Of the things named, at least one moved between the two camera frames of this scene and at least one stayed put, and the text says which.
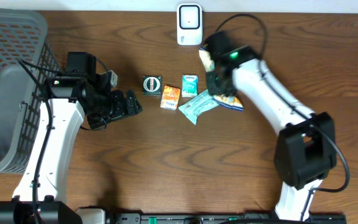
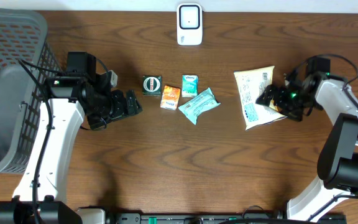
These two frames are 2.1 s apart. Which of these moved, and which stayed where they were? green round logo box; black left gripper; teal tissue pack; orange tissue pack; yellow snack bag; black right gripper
Moved: yellow snack bag; black right gripper
Stayed: teal tissue pack; black left gripper; green round logo box; orange tissue pack
